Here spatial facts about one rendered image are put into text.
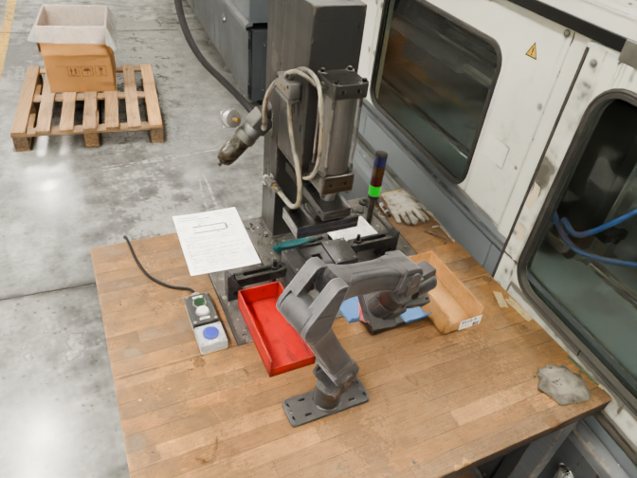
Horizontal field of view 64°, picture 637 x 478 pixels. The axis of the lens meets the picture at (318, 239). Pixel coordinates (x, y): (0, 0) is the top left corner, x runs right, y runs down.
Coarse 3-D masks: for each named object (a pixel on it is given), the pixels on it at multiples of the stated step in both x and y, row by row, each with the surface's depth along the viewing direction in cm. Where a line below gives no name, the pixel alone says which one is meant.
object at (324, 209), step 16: (304, 192) 139; (288, 208) 138; (304, 208) 138; (320, 208) 132; (336, 208) 133; (352, 208) 140; (288, 224) 137; (304, 224) 133; (320, 224) 134; (336, 224) 136; (352, 224) 139
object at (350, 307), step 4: (348, 300) 133; (352, 300) 133; (356, 300) 133; (344, 304) 131; (348, 304) 131; (352, 304) 132; (356, 304) 132; (344, 308) 130; (348, 308) 130; (352, 308) 130; (356, 308) 131; (344, 312) 129; (348, 312) 129; (352, 312) 129; (356, 312) 129; (344, 316) 128; (348, 316) 128; (352, 316) 128; (356, 316) 128; (348, 320) 127; (352, 320) 125; (356, 320) 126
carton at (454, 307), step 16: (416, 256) 155; (432, 256) 157; (448, 272) 151; (448, 288) 152; (464, 288) 145; (432, 304) 141; (448, 304) 148; (464, 304) 147; (480, 304) 141; (432, 320) 142; (448, 320) 136; (464, 320) 141; (480, 320) 143
